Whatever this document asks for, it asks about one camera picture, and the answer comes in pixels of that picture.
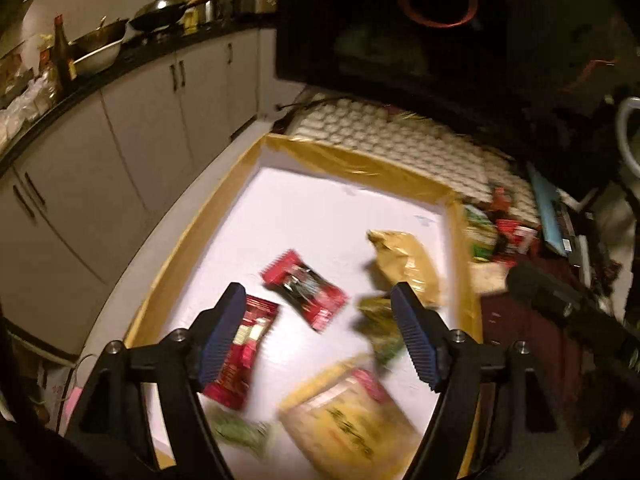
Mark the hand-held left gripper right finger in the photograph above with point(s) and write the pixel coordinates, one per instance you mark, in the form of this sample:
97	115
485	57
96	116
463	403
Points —
417	340

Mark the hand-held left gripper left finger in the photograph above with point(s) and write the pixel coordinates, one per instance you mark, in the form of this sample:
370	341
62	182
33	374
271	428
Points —
222	340

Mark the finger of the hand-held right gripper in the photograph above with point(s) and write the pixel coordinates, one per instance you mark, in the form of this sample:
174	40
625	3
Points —
532	285

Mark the long red snack packet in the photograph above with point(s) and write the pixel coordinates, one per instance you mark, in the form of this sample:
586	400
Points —
247	355

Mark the dark green snack packet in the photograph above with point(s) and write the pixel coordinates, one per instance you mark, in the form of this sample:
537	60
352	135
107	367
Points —
380	330

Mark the white box with yellow tape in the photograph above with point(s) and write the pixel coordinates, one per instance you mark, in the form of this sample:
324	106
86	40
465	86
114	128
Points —
310	210

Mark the dark red cloth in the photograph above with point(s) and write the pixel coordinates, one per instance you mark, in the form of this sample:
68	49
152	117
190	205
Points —
530	340

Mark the pile of snack packets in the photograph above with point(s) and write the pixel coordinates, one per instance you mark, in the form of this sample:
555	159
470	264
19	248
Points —
495	237

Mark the yellow crinkled snack bag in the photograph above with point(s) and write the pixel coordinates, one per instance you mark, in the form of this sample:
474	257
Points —
407	265

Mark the blue book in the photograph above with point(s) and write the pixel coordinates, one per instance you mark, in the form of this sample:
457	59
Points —
547	210

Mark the light green snack packet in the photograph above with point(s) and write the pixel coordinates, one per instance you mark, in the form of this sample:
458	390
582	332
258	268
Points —
240	430

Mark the red and black snack packet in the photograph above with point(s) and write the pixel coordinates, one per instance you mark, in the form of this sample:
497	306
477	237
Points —
305	290

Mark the large beige snack bag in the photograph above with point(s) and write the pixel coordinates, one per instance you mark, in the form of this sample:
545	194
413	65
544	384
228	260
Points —
345	420

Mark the white beaded seat cushion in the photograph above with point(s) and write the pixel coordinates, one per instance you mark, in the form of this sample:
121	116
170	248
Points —
400	145

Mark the grey kitchen cabinets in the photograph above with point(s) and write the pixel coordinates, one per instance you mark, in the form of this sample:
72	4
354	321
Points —
125	130

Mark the dark glossy panel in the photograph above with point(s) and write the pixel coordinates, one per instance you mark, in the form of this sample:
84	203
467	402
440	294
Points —
450	45

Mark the black kitchen countertop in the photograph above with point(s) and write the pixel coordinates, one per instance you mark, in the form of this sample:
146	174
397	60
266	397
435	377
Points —
90	87

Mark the clear plastic bags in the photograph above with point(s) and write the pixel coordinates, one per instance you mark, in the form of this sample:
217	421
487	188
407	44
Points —
25	95

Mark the metal mixing bowl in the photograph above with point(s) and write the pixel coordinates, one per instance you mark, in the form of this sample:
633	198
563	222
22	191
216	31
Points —
97	50

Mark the dark sauce bottle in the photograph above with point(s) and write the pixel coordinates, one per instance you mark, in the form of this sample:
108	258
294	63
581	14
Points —
62	55

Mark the small metal pot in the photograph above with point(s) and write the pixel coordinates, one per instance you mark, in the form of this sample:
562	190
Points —
212	10

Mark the black wok with lid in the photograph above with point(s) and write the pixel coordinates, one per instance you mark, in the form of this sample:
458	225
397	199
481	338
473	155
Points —
160	12

